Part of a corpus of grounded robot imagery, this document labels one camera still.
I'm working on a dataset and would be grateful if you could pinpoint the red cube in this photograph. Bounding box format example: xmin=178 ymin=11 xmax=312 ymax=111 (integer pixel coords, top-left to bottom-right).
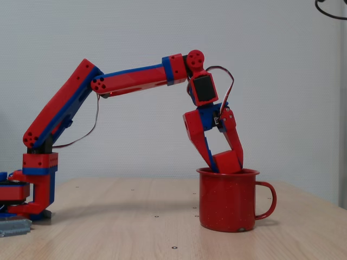
xmin=212 ymin=150 xmax=242 ymax=174

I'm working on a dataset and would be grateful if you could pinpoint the red enamel mug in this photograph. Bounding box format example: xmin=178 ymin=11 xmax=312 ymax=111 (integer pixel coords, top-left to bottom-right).
xmin=196 ymin=167 xmax=278 ymax=233

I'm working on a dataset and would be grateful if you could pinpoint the red white black servo cable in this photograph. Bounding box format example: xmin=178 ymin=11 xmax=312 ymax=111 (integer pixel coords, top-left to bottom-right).
xmin=203 ymin=65 xmax=235 ymax=120

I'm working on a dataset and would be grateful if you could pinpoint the thin arm servo cable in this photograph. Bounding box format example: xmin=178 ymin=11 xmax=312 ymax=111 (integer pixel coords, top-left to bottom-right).
xmin=52 ymin=93 xmax=100 ymax=149

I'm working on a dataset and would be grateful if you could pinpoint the black hanging cable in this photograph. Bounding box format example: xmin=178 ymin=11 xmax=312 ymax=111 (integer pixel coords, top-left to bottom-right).
xmin=314 ymin=0 xmax=347 ymax=20

